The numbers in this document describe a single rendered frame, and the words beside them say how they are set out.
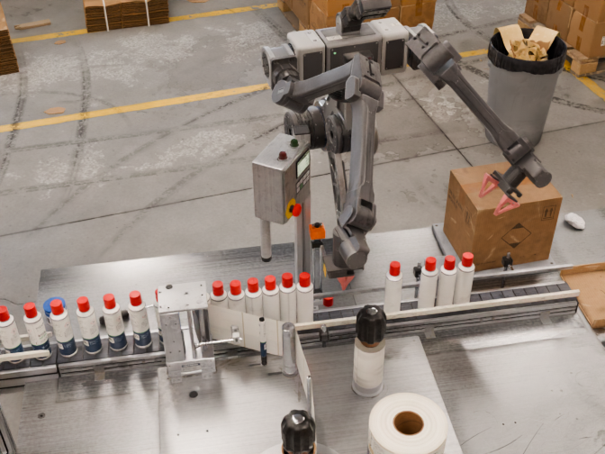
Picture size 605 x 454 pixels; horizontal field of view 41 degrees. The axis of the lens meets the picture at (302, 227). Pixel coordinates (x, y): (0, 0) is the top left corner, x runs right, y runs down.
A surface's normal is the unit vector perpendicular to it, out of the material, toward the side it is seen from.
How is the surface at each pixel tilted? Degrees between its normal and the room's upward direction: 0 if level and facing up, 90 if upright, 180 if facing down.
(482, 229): 90
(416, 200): 0
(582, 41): 90
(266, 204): 90
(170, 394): 0
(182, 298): 0
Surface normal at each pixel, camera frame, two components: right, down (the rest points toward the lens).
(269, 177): -0.44, 0.56
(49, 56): -0.01, -0.79
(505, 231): 0.23, 0.60
